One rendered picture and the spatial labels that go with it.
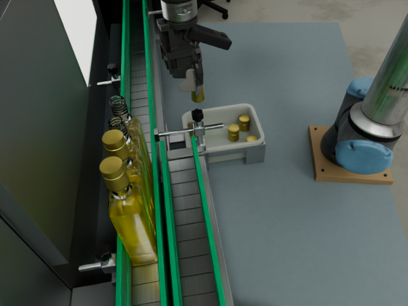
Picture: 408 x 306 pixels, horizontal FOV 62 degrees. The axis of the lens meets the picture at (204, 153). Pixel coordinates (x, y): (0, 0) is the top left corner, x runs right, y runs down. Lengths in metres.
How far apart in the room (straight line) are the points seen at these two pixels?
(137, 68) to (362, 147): 0.76
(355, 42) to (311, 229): 2.38
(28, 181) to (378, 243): 0.77
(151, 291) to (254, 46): 1.10
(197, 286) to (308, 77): 0.91
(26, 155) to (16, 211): 0.08
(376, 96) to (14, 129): 0.64
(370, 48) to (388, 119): 2.34
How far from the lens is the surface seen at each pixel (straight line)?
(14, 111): 0.55
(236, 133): 1.03
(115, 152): 0.56
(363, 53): 3.02
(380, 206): 1.02
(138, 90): 1.11
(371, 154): 0.81
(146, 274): 0.73
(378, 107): 0.77
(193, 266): 0.72
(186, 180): 0.83
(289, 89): 1.29
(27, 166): 0.56
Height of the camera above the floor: 1.54
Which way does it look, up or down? 48 degrees down
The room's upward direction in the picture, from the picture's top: 5 degrees counter-clockwise
